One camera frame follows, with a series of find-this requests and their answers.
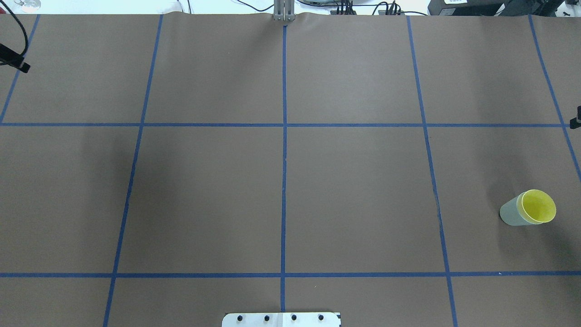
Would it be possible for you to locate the yellow plastic cup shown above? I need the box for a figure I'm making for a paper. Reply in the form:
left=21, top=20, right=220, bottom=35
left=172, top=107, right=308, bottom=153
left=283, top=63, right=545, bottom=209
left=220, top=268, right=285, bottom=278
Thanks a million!
left=519, top=189, right=556, bottom=225

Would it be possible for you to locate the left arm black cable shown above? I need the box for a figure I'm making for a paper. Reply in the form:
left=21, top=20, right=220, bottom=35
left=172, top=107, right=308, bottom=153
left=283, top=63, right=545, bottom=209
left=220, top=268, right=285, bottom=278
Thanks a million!
left=0, top=0, right=30, bottom=57

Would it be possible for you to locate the clear tape roll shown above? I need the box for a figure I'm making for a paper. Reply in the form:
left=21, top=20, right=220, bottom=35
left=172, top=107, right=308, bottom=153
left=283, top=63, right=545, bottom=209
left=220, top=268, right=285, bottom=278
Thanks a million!
left=14, top=0, right=42, bottom=13

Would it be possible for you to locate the aluminium frame post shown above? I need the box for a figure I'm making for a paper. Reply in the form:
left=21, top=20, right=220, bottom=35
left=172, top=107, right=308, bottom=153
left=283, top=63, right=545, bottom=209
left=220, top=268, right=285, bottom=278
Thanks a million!
left=273, top=0, right=296, bottom=22

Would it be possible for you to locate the green plastic cup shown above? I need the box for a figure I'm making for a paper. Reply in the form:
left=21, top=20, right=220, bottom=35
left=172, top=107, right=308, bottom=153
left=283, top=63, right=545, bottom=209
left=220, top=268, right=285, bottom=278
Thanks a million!
left=499, top=193, right=541, bottom=226

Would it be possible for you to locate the black box with label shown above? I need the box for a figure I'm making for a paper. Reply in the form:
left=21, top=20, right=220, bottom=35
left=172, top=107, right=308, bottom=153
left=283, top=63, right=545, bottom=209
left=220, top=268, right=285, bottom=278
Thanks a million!
left=428, top=0, right=474, bottom=16

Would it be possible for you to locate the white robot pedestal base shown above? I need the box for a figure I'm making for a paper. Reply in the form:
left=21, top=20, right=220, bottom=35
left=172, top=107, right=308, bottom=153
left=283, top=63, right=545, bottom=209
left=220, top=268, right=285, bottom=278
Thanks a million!
left=222, top=312, right=342, bottom=327

